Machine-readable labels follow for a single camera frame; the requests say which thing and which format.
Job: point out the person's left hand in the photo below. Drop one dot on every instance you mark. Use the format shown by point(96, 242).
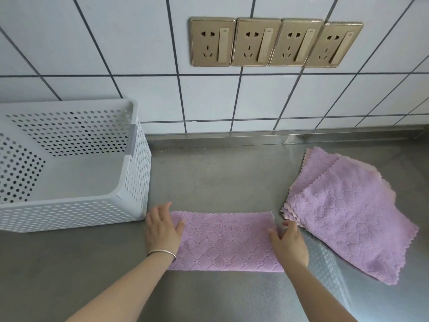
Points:
point(161, 233)

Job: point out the person's right thumb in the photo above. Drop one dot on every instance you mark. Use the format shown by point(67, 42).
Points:
point(274, 236)

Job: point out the person's right forearm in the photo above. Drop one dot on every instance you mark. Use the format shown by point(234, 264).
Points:
point(316, 295)

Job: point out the large purple quilted cloth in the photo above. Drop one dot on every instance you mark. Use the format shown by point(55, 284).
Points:
point(352, 217)

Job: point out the person's left forearm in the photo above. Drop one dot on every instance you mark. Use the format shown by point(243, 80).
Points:
point(124, 290)

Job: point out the person's left thumb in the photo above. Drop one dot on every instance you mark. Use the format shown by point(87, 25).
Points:
point(179, 228)

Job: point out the white perforated plastic basket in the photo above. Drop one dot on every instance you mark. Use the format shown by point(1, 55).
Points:
point(100, 184)

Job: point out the person's right hand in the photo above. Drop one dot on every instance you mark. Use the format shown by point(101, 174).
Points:
point(292, 246)

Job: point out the pink quilted cloth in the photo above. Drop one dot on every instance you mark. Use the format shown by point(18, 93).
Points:
point(386, 186)

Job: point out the gold wall socket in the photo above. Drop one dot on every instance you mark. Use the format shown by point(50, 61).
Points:
point(330, 45)
point(291, 41)
point(207, 41)
point(251, 41)

